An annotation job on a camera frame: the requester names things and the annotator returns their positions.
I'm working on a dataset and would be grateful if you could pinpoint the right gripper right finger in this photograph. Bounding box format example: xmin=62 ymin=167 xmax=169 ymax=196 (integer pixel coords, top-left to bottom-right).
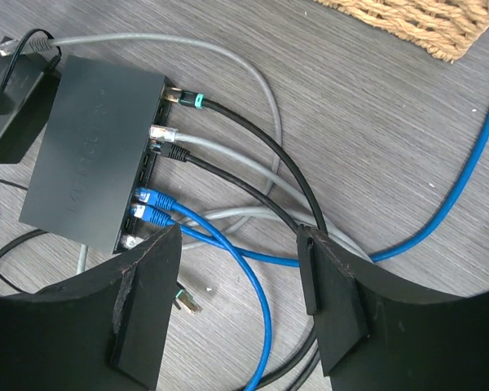
xmin=297 ymin=226 xmax=489 ymax=390

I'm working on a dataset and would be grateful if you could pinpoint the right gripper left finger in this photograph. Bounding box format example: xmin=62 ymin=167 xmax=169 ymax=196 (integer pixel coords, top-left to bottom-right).
xmin=0 ymin=225 xmax=182 ymax=390

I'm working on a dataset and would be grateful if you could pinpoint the blue ethernet cable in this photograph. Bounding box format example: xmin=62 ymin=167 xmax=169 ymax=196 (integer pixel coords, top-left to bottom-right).
xmin=132 ymin=187 xmax=274 ymax=391
xmin=130 ymin=60 xmax=489 ymax=268

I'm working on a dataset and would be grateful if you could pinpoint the grey ethernet cable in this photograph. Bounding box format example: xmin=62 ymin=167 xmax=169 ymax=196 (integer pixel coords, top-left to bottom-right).
xmin=0 ymin=32 xmax=372 ymax=274

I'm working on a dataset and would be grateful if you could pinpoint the black network switch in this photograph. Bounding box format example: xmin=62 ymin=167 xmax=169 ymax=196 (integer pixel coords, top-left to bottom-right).
xmin=19 ymin=55 xmax=172 ymax=254

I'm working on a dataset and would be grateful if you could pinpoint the black power adapter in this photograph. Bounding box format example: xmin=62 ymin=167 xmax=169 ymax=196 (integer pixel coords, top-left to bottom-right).
xmin=0 ymin=54 xmax=60 ymax=164

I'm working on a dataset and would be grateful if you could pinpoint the wicker basket with liner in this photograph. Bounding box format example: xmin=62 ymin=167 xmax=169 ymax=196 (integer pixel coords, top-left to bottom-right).
xmin=320 ymin=0 xmax=489 ymax=63

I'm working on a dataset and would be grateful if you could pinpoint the black braided ethernet cable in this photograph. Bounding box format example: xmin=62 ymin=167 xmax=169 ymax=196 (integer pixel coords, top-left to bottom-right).
xmin=162 ymin=86 xmax=329 ymax=317

